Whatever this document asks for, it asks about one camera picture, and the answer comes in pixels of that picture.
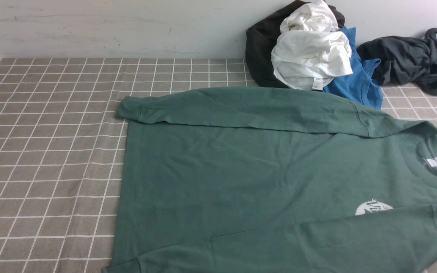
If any green long sleeve shirt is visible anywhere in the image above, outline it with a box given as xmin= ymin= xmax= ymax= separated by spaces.
xmin=102 ymin=88 xmax=437 ymax=273

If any white crumpled shirt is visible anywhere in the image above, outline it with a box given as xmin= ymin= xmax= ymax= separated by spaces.
xmin=272 ymin=0 xmax=353 ymax=91

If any blue t-shirt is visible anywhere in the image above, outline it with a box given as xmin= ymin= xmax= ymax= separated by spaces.
xmin=323 ymin=27 xmax=383 ymax=110

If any black garment in pile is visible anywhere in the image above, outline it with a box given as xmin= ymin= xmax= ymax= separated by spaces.
xmin=245 ymin=0 xmax=344 ymax=88

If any grey checkered tablecloth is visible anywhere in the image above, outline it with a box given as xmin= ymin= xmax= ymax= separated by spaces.
xmin=0 ymin=58 xmax=437 ymax=273

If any dark grey crumpled garment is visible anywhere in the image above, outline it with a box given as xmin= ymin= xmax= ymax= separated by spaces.
xmin=357 ymin=28 xmax=437 ymax=96

